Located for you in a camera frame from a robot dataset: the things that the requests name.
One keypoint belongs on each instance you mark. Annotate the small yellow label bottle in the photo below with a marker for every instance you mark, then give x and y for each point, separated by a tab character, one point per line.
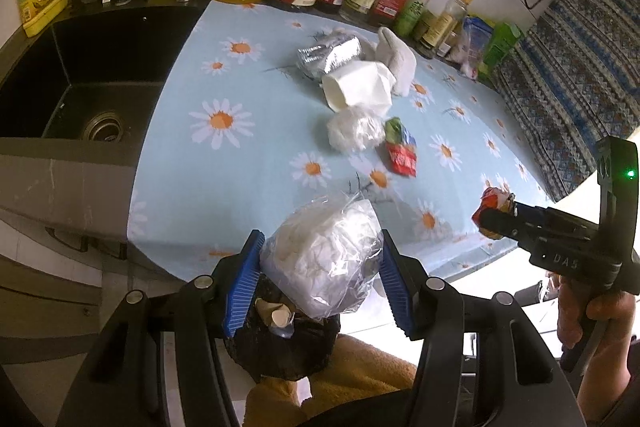
447	27

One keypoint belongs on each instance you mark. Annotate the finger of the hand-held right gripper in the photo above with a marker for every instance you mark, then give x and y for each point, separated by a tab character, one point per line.
505	229
530	209

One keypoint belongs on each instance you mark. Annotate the red green snack wrapper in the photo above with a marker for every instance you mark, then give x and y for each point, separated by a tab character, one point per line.
402	157

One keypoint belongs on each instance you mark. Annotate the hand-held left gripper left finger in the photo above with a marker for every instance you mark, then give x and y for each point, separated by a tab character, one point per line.
242	287

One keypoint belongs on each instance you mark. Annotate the green carton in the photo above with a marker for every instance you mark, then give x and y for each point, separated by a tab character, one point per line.
500	47

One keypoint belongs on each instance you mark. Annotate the white cloth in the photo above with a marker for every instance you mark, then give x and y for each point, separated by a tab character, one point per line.
400	62

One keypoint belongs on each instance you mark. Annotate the grey cabinet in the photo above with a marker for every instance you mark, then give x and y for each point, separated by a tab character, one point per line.
50	287

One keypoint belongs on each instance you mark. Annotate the person's right hand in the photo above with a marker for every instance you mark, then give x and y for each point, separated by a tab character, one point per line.
570	312

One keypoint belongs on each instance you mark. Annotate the yellow fleece garment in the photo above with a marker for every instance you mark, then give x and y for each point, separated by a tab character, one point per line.
365	372

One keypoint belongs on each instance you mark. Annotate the black trash bag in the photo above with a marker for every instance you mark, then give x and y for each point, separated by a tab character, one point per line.
290	354

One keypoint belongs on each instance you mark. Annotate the blue daisy print tablecloth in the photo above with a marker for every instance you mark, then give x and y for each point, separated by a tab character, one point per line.
250	167

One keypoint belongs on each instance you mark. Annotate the blue white packet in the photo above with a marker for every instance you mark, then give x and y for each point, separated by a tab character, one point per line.
475	39

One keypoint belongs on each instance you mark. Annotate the crushed white paper cup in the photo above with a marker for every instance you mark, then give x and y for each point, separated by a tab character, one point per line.
360	87

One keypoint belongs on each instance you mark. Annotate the white plastic bag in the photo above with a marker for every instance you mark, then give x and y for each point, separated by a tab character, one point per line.
352	132

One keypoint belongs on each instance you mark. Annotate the silver foil wrapper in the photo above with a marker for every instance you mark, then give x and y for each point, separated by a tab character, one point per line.
327	54

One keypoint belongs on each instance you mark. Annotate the orange red snack wrapper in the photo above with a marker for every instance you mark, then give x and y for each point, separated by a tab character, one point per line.
487	199

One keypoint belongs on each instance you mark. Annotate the green label bottle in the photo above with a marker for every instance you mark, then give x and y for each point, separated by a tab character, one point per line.
415	12

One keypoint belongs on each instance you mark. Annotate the person's right forearm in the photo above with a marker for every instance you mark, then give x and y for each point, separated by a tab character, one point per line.
605	377

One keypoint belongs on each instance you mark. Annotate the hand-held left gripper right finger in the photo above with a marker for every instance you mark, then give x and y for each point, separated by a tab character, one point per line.
395	292

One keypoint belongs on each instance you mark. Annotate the clear plastic bag with tissue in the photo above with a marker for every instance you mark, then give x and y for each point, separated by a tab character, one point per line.
320	252

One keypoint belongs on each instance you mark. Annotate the black kitchen sink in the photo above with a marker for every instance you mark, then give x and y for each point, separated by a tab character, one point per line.
100	72

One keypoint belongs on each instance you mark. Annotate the blue patterned cloth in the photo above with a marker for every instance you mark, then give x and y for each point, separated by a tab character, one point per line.
570	82

